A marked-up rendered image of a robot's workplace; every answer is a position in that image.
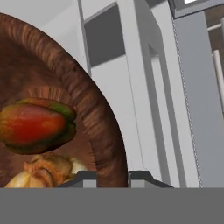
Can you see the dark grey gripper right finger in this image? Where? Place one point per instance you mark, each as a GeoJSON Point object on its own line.
{"type": "Point", "coordinates": [141, 179]}

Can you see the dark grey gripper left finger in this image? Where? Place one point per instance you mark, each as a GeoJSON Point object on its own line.
{"type": "Point", "coordinates": [86, 178]}

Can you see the brown wooden bowl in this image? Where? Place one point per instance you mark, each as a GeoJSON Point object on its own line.
{"type": "Point", "coordinates": [99, 116]}

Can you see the white fridge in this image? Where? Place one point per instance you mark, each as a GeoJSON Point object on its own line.
{"type": "Point", "coordinates": [116, 116]}

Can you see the red green bell pepper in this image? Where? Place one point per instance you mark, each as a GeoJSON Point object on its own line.
{"type": "Point", "coordinates": [35, 125]}

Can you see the grey fridge door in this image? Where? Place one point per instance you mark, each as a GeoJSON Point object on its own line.
{"type": "Point", "coordinates": [202, 116]}

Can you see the dark grey appliance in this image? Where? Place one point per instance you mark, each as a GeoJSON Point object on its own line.
{"type": "Point", "coordinates": [198, 7]}

